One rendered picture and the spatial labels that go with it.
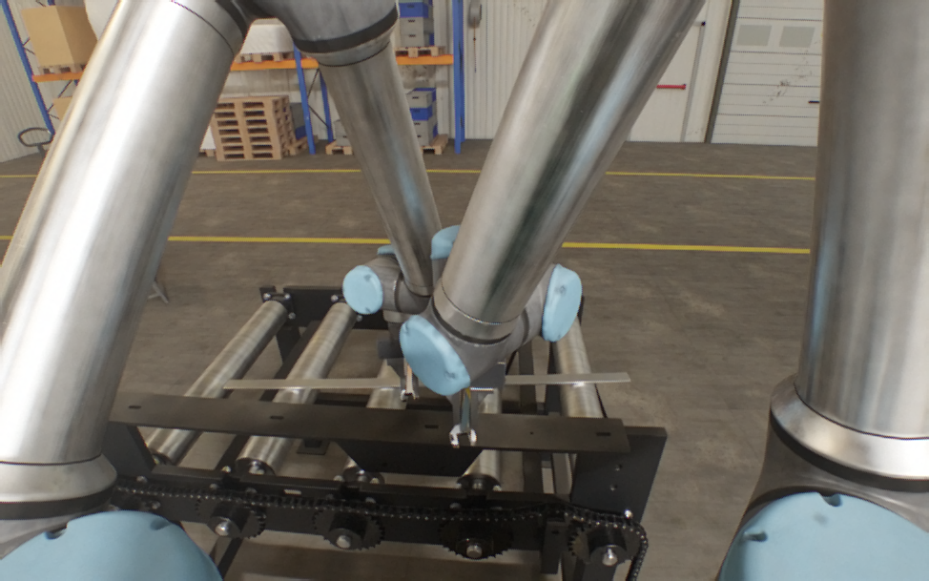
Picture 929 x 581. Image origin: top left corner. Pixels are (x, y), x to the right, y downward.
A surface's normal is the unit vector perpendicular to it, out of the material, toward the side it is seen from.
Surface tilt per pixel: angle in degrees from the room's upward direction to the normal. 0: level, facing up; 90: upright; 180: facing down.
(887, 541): 5
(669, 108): 90
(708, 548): 0
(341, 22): 106
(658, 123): 90
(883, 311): 90
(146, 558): 5
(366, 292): 79
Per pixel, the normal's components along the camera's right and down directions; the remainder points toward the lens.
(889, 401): -0.49, 0.38
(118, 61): 0.13, -0.17
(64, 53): -0.07, 0.48
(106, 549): 0.07, -0.86
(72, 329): 0.70, 0.00
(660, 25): 0.19, 0.75
